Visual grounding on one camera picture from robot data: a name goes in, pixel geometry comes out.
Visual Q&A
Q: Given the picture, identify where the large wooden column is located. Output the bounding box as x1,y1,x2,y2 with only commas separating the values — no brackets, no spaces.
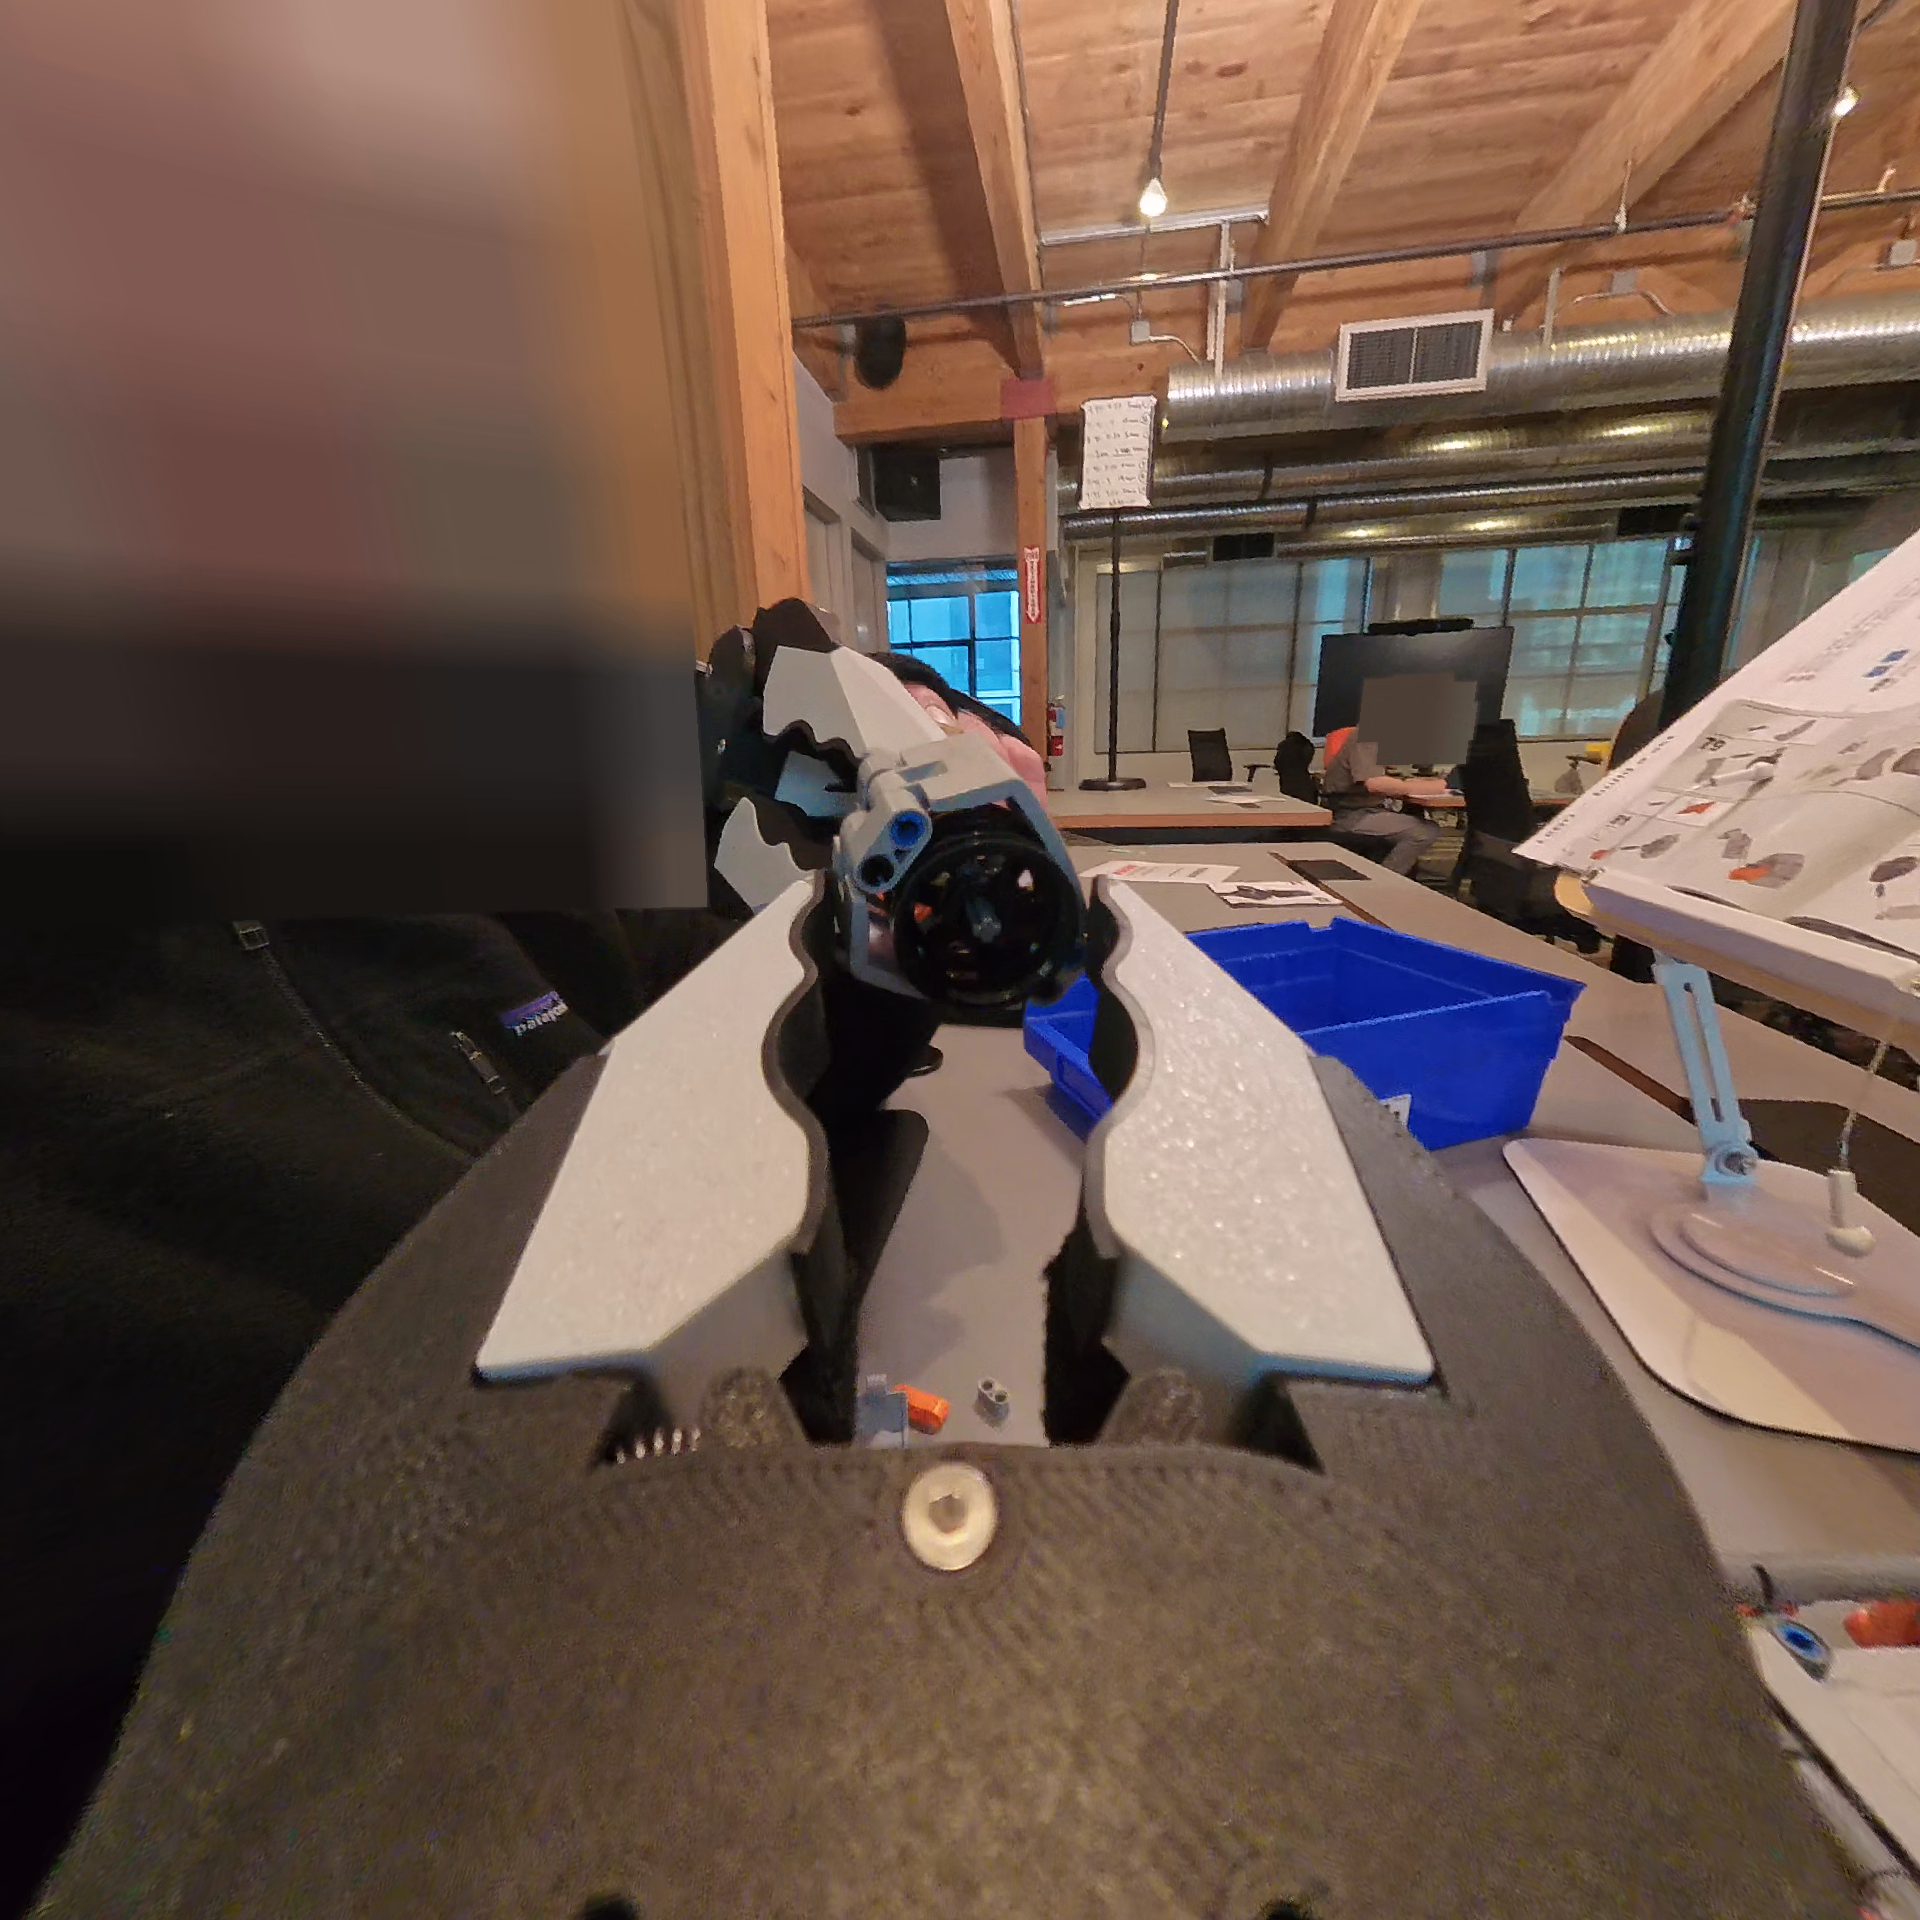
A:
645,0,818,669

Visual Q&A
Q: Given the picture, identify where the white vent grille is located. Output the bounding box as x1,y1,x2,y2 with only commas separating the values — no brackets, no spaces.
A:
1332,306,1498,404

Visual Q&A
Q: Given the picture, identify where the black steel pole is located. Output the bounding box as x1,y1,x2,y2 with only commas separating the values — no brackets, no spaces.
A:
1655,0,1866,745

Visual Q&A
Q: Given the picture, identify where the grey orange toy tracked robot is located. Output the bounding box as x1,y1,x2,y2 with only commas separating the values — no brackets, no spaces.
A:
1740,1559,1920,1920

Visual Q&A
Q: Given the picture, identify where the wooden post with red sign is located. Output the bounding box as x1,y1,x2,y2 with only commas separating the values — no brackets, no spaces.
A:
996,375,1056,745

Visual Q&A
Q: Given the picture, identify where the open instruction booklet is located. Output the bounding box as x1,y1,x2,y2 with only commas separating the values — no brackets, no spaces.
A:
1511,527,1920,961

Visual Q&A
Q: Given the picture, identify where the blue bin with white tag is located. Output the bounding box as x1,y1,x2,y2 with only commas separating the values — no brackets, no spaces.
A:
1025,913,1586,1154

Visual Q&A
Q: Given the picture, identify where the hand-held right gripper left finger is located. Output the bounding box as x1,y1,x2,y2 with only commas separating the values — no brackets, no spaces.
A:
477,872,837,1444

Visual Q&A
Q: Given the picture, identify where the wooden office table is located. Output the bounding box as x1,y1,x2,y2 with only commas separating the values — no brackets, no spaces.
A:
1048,778,1338,837

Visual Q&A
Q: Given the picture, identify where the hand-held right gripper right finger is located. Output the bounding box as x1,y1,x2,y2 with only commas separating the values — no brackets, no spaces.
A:
1045,878,1439,1439

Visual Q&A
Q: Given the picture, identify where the black fleece jacket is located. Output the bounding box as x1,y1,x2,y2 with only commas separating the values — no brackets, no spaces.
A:
0,895,753,1920

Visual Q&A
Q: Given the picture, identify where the person's left hand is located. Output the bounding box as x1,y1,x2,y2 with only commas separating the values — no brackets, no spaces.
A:
872,649,1056,824

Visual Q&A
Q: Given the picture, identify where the black monitor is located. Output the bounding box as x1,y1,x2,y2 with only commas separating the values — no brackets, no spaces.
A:
1315,623,1519,746

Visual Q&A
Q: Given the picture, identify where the paper flip chart on stand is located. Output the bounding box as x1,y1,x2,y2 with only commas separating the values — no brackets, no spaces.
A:
1076,393,1161,793

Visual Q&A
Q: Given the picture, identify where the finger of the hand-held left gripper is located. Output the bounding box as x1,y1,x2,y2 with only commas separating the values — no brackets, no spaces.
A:
760,642,952,805
714,790,826,920

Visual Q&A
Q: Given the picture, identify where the grey toy motor block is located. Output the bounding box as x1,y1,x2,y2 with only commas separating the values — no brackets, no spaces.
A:
832,743,1093,1032

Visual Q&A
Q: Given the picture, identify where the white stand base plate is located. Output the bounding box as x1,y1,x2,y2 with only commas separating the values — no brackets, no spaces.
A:
1504,870,1920,1461

